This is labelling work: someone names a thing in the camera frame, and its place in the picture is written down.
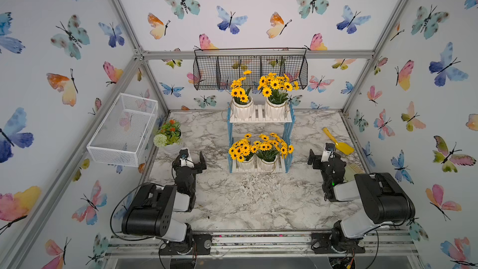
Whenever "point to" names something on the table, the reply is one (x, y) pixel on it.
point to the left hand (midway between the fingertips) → (192, 152)
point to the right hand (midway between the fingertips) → (324, 149)
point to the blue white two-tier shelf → (259, 116)
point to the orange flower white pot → (169, 137)
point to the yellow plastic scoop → (342, 147)
